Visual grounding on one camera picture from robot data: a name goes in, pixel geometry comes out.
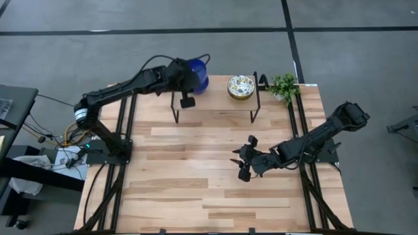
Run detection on violet-blue plastic mini bowl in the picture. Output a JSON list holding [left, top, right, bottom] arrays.
[[187, 57, 210, 96]]

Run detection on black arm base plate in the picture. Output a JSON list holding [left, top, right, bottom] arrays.
[[80, 138, 133, 165], [302, 138, 342, 164]]

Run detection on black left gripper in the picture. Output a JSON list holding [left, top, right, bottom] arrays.
[[165, 57, 201, 95]]

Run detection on wooden shelf with black legs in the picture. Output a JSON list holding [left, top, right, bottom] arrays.
[[170, 70, 261, 125]]

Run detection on yellow floor cable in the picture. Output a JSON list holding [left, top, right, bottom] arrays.
[[63, 122, 89, 148]]

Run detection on white crumpled bag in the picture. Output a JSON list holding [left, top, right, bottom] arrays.
[[8, 154, 53, 196]]

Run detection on dark side table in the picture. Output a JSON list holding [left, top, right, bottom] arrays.
[[0, 84, 39, 164]]

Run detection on black floor stand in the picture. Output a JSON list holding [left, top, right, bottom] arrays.
[[387, 105, 418, 144]]

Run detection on black floor cable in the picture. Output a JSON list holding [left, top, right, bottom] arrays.
[[36, 93, 76, 108]]

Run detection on yellow bowl with pear print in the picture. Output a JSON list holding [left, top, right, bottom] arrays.
[[227, 75, 255, 99], [228, 89, 255, 101], [228, 87, 255, 100]]

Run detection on black beam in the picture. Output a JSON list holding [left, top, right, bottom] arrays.
[[0, 156, 85, 193]]

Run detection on printed paper sheet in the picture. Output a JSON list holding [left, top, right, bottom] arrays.
[[54, 146, 88, 181]]

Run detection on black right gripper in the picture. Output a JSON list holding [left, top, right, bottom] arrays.
[[230, 135, 274, 183]]

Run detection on green potted plant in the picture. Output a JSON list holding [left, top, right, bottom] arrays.
[[266, 72, 302, 107]]

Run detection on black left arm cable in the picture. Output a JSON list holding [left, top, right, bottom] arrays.
[[139, 53, 212, 76]]

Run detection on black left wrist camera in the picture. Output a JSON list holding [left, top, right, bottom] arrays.
[[179, 91, 197, 110]]

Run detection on black table frame rails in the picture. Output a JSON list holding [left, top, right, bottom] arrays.
[[76, 93, 138, 233], [286, 93, 353, 233]]

